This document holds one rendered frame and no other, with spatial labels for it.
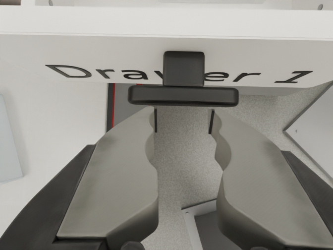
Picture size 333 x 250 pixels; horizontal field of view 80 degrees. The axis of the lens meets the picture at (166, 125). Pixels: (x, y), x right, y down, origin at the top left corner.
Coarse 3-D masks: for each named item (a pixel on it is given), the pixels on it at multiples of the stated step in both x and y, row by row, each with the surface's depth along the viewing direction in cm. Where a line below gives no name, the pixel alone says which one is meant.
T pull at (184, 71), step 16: (176, 64) 13; (192, 64) 13; (176, 80) 13; (192, 80) 13; (128, 96) 13; (144, 96) 13; (160, 96) 13; (176, 96) 13; (192, 96) 13; (208, 96) 13; (224, 96) 13
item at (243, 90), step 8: (0, 0) 32; (8, 0) 31; (16, 0) 31; (240, 88) 84; (248, 88) 83; (256, 88) 83; (264, 88) 83; (272, 88) 82; (280, 88) 82; (288, 88) 81; (296, 88) 81; (304, 88) 81
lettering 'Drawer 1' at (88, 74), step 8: (88, 72) 19; (104, 72) 19; (144, 72) 18; (160, 72) 18; (216, 72) 18; (224, 72) 18; (296, 72) 17; (304, 72) 17; (208, 80) 20; (216, 80) 20; (288, 80) 19
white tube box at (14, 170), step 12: (0, 96) 28; (0, 108) 28; (0, 120) 27; (0, 132) 27; (0, 144) 26; (12, 144) 28; (0, 156) 25; (12, 156) 27; (0, 168) 25; (12, 168) 27; (0, 180) 24; (12, 180) 26
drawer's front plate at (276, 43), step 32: (0, 32) 12; (32, 32) 12; (64, 32) 12; (96, 32) 12; (128, 32) 12; (160, 32) 12; (192, 32) 11; (224, 32) 11; (256, 32) 11; (288, 32) 11; (320, 32) 11; (32, 64) 17; (64, 64) 17; (96, 64) 17; (128, 64) 16; (160, 64) 16; (224, 64) 16; (256, 64) 16; (288, 64) 15; (320, 64) 15
